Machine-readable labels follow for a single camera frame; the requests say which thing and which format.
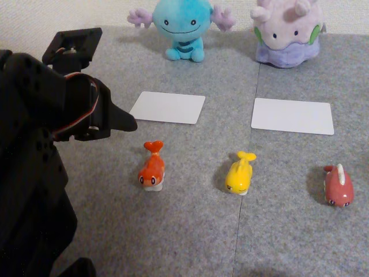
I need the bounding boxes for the yellow fish sushi figurine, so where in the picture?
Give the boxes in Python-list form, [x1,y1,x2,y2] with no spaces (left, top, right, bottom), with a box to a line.
[224,151,257,196]

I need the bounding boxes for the orange fish sushi figurine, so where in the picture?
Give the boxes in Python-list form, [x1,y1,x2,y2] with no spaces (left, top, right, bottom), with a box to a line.
[137,140,166,192]

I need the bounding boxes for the blue Wooper plush toy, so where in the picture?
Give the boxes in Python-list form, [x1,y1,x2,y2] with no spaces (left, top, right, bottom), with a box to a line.
[126,0,236,63]

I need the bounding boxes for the lilac Goomy plush toy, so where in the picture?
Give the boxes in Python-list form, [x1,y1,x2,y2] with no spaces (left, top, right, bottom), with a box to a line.
[250,0,328,69]

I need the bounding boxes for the red fish sushi figurine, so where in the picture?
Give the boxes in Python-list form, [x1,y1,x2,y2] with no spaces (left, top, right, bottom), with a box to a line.
[322,163,355,208]

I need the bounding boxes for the white rectangular card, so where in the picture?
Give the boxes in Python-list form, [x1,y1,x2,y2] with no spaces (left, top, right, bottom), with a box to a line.
[250,98,335,136]
[129,91,206,125]

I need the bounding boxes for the red white servo cable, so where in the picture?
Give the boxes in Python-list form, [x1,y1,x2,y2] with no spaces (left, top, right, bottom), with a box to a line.
[53,72,101,139]

